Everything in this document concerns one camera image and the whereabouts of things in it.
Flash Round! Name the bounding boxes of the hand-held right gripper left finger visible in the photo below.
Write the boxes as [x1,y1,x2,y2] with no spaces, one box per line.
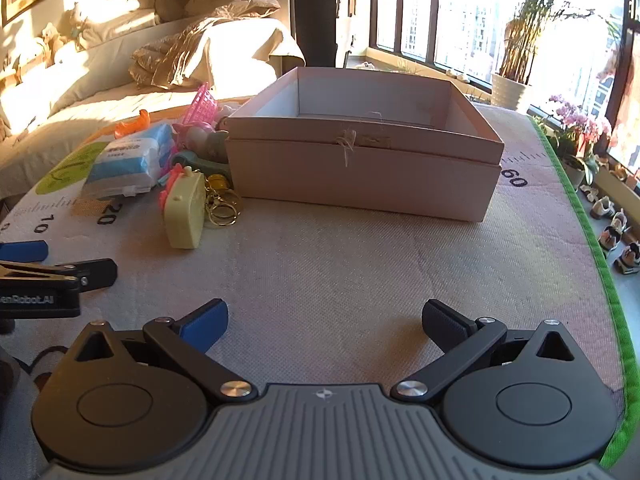
[70,298,258,403]

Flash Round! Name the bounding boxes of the sneaker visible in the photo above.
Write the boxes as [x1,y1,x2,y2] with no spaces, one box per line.
[598,212,629,252]
[613,242,640,275]
[590,195,617,219]

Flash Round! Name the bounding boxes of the cardboard box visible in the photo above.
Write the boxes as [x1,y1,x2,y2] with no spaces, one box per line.
[224,66,505,223]

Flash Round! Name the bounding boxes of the pink red small toy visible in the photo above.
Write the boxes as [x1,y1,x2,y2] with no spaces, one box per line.
[158,167,182,213]

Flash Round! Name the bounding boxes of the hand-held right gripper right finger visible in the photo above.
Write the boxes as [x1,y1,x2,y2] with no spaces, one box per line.
[391,299,576,403]

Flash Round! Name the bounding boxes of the pink plastic toy basket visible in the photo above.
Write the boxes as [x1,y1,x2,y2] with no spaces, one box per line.
[186,84,219,128]

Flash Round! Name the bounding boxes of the white upright appliance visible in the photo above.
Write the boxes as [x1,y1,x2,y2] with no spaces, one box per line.
[335,0,362,69]

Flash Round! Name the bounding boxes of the figure keychain with rings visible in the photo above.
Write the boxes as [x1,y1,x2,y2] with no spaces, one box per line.
[205,174,244,229]

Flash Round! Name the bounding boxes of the pale plastic adapter box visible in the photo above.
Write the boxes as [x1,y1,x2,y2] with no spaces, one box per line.
[164,167,207,250]

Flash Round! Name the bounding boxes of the black pillar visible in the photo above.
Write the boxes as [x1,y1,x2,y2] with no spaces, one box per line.
[292,0,337,68]

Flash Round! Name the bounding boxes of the pale pink pig toy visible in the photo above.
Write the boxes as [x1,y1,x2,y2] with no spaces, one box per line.
[176,122,231,163]

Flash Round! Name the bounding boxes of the beige crumpled blanket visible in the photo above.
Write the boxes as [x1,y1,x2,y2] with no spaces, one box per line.
[129,0,306,92]

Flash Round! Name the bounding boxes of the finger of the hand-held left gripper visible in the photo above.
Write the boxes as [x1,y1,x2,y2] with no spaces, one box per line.
[0,258,118,292]
[0,240,49,263]

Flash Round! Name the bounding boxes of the beige sofa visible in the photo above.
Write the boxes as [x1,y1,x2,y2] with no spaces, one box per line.
[0,15,301,201]

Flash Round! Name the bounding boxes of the tall plant in white pot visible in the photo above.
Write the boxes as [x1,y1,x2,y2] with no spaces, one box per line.
[491,0,628,114]

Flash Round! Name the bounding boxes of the dark window frame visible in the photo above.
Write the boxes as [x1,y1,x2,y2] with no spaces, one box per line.
[367,0,640,141]

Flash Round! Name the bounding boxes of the orange plastic toy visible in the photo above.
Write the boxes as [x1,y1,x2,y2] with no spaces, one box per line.
[114,109,151,139]

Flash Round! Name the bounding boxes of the teal toy car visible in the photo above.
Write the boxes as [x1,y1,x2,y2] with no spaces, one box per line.
[170,150,233,181]

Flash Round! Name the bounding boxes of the white pillow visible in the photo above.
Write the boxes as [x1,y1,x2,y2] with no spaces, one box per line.
[82,0,162,47]

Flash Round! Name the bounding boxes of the pink orchid plant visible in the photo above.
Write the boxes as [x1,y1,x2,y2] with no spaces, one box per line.
[547,94,614,191]

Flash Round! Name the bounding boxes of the ruler print play mat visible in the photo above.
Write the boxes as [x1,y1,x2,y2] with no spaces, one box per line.
[0,95,633,467]

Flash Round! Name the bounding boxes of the small plush bear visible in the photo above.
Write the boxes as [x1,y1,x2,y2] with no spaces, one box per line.
[41,22,68,67]

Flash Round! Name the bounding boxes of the blue white tissue pack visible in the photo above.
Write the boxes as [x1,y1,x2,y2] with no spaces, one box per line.
[80,121,177,201]

